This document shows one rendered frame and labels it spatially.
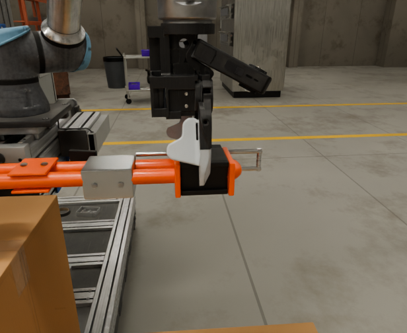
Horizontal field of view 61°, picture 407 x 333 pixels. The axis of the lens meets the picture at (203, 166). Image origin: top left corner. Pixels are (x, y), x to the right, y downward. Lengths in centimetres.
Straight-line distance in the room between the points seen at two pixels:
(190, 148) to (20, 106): 69
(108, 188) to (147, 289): 146
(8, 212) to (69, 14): 53
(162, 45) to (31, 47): 66
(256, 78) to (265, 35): 625
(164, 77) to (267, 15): 630
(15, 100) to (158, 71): 66
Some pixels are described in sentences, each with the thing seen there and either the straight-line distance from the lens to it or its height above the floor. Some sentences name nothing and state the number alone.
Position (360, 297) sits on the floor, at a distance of 202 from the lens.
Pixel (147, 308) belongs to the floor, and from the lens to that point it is 183.
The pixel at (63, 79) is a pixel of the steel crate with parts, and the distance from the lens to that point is 688.
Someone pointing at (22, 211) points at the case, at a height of 94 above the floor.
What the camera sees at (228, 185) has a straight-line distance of 49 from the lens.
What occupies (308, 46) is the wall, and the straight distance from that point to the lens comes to 1282.
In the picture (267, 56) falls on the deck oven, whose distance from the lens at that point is 676.
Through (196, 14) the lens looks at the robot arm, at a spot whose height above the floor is 128.
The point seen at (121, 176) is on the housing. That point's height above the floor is 108.
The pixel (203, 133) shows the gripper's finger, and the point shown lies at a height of 114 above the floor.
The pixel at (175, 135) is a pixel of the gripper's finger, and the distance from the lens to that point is 55.
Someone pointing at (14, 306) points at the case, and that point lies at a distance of 63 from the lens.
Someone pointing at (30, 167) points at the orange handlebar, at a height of 109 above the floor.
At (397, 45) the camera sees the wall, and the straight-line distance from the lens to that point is 1371.
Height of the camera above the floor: 127
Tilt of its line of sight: 22 degrees down
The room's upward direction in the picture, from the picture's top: straight up
